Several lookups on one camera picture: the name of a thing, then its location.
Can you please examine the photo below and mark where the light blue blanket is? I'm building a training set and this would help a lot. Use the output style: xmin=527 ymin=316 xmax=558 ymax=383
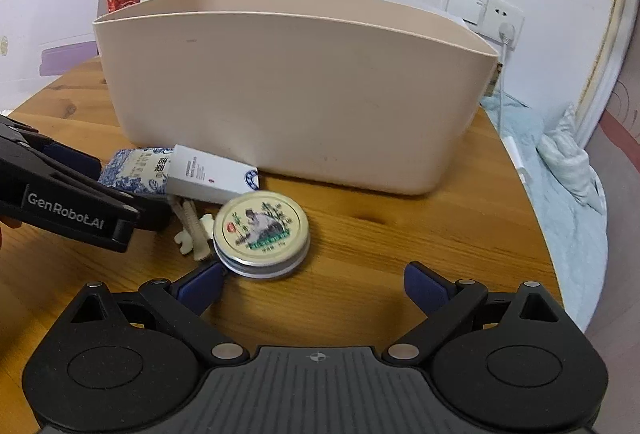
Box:
xmin=482 ymin=95 xmax=608 ymax=330

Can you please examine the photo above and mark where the white bed headboard frame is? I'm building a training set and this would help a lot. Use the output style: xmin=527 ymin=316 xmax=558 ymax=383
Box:
xmin=576 ymin=0 xmax=639 ymax=146

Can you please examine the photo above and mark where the blue white porcelain pattern pack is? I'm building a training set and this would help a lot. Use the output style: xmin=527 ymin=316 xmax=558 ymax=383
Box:
xmin=99 ymin=147 xmax=174 ymax=196

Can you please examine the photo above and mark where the purple white board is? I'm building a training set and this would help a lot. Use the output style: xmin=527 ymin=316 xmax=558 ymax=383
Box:
xmin=1 ymin=0 xmax=106 ymax=113

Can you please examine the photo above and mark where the round ointment tin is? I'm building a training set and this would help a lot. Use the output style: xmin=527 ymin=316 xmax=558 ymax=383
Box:
xmin=213 ymin=191 xmax=310 ymax=280

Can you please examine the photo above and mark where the white small medicine box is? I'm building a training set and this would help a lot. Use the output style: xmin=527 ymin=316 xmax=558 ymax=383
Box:
xmin=166 ymin=145 xmax=259 ymax=205

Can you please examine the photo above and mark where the beige hair clip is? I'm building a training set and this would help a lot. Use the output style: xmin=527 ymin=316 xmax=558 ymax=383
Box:
xmin=167 ymin=195 xmax=215 ymax=262

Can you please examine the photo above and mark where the white wall switch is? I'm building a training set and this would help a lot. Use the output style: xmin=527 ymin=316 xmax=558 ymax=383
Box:
xmin=444 ymin=0 xmax=488 ymax=30

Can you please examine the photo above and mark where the white wall socket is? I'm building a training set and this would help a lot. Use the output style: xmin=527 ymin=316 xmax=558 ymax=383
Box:
xmin=478 ymin=0 xmax=525 ymax=50

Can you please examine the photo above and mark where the beige plastic storage basket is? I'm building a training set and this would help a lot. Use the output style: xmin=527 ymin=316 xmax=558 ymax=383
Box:
xmin=93 ymin=0 xmax=498 ymax=195

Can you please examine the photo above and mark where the gold tissue pack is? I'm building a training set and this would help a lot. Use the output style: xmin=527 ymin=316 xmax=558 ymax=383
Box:
xmin=484 ymin=62 xmax=503 ymax=96

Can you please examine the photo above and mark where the white plug with cable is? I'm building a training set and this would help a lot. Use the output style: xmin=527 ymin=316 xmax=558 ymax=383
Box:
xmin=498 ymin=23 xmax=529 ymax=186

